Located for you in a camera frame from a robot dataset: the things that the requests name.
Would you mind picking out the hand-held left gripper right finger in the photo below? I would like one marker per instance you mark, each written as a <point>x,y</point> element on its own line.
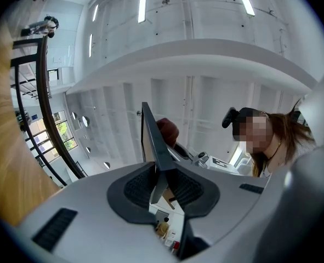
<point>227,201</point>

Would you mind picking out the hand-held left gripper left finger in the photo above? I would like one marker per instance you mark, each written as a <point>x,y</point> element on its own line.
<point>90,223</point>

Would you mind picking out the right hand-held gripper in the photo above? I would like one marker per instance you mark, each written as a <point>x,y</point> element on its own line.
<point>219,164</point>

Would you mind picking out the brown wiping cloth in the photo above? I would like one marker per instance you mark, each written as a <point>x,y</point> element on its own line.
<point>168,130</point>

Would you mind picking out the framed deer picture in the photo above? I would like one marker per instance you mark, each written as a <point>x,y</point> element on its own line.
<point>156,141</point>

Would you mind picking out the person's grey knit shirt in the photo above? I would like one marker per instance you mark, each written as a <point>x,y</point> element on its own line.
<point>277,168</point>

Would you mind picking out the person's head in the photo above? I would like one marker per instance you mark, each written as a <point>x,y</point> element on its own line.
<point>255,136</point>

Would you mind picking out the large paned window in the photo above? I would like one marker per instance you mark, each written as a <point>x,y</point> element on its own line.
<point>63,130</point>

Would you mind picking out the group of ceiling strip lights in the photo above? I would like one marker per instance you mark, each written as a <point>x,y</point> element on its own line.
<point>142,8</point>

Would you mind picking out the black head-worn camera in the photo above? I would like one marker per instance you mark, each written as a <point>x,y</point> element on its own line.
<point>228,119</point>

